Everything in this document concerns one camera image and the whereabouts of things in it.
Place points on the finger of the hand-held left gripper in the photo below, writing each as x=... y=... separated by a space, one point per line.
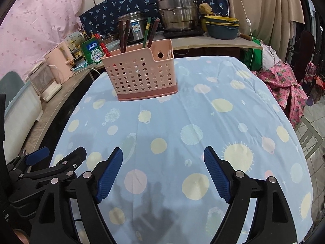
x=68 y=160
x=36 y=155

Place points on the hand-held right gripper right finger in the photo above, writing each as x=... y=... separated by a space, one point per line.
x=218 y=175

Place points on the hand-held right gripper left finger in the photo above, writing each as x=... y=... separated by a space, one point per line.
x=109 y=175

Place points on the pink perforated utensil holder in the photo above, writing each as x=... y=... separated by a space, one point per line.
x=147 y=95

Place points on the red chopsticks pair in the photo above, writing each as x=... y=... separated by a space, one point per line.
x=104 y=43

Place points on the white ceramic spoon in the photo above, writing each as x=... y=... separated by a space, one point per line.
x=169 y=54

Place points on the green chopstick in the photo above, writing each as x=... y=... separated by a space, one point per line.
x=146 y=31

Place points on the blue and white plastic bin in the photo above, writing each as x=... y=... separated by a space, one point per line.
x=17 y=99

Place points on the white countertop appliance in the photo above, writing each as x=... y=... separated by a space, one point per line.
x=44 y=83

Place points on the blue printed tablecloth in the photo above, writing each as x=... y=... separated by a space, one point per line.
x=177 y=111

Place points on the pink electric kettle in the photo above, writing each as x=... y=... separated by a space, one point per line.
x=59 y=63

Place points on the blue packet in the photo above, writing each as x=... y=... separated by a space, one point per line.
x=80 y=65

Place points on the grey metal stool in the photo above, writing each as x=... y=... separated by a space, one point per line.
x=308 y=137

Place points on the green white box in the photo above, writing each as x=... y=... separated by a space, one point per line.
x=92 y=52

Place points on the pink patterned cloth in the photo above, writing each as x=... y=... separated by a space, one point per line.
x=281 y=81

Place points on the white carton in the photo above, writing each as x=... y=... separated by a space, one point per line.
x=72 y=39

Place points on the glass container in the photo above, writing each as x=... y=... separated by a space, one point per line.
x=111 y=42

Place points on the green cloth bag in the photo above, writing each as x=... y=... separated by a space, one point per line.
x=251 y=53

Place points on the pink dotted curtain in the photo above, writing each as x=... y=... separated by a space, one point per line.
x=38 y=17

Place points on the black cooktop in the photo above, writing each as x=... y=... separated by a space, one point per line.
x=185 y=33

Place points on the dark metal chair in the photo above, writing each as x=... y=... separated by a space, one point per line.
x=304 y=56

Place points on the steel rice cooker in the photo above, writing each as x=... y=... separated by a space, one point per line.
x=138 y=25

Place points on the yellow dish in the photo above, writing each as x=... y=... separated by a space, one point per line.
x=221 y=19

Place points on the dark blue printed cloth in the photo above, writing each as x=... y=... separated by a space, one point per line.
x=114 y=2

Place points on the hanging clothes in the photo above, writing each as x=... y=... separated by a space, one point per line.
x=318 y=43

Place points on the brown lump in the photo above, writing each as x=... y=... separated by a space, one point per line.
x=205 y=8

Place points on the steel steamer pot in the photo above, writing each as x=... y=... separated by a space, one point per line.
x=177 y=10

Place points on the beige curtain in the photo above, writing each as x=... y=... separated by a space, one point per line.
x=266 y=10

